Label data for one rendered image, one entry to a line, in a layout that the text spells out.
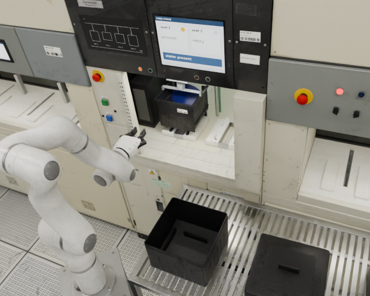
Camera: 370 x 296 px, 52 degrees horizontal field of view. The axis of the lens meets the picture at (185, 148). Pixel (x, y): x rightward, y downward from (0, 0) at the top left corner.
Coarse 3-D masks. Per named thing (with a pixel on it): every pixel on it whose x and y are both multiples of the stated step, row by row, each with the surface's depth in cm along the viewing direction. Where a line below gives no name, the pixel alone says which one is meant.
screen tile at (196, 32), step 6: (192, 30) 142; (198, 30) 141; (204, 30) 140; (210, 30) 139; (192, 36) 144; (198, 36) 143; (204, 36) 142; (210, 36) 141; (216, 36) 140; (192, 42) 146; (216, 42) 141; (192, 48) 148; (198, 48) 146; (204, 48) 145; (210, 48) 144; (216, 48) 143; (204, 54) 147; (210, 54) 146; (216, 54) 145
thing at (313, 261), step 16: (272, 240) 160; (288, 240) 160; (256, 256) 156; (272, 256) 155; (288, 256) 154; (304, 256) 153; (320, 256) 153; (256, 272) 150; (272, 272) 150; (288, 272) 149; (304, 272) 148; (320, 272) 148; (256, 288) 145; (272, 288) 145; (288, 288) 144; (304, 288) 143; (320, 288) 143
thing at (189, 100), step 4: (188, 88) 208; (172, 92) 215; (176, 92) 213; (180, 92) 212; (184, 92) 211; (188, 92) 210; (172, 96) 217; (176, 96) 215; (180, 96) 214; (184, 96) 213; (188, 96) 212; (192, 96) 210; (196, 96) 209; (176, 100) 217; (180, 100) 216; (184, 100) 215; (188, 100) 213; (192, 100) 212; (188, 104) 215; (192, 104) 214
